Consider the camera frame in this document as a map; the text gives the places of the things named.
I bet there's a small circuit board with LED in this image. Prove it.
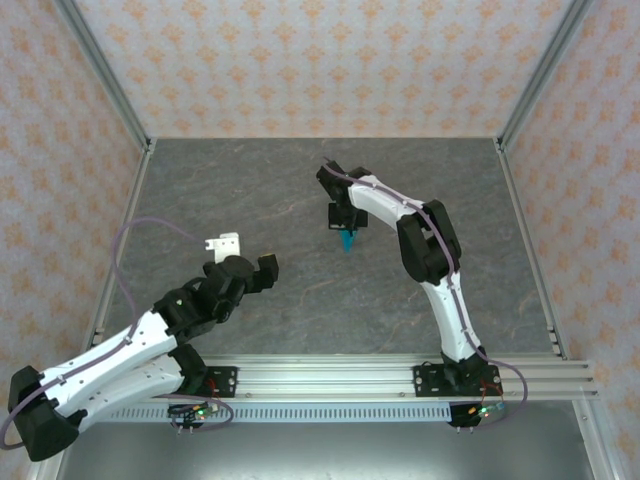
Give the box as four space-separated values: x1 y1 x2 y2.
167 401 222 422
462 401 507 420

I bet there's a slotted grey cable duct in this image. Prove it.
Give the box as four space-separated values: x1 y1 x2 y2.
107 404 454 424

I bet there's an aluminium table side rail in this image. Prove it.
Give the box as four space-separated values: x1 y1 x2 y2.
493 138 572 362
78 139 159 362

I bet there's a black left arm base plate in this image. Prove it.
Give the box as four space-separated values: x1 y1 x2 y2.
202 366 239 400

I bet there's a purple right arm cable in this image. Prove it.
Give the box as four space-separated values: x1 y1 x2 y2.
324 157 531 432

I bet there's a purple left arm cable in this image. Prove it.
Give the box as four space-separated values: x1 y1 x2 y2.
0 217 236 449

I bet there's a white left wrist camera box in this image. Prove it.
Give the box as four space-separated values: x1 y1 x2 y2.
203 232 242 263

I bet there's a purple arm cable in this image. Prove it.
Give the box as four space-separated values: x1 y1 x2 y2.
0 217 236 449
324 157 531 432

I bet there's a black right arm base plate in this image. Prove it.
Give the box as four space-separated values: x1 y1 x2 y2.
412 364 504 400

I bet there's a short aluminium frame post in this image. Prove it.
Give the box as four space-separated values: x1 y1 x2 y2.
27 452 66 480
572 399 617 480

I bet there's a grey metal panel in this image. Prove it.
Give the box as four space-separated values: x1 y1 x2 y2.
53 421 591 480

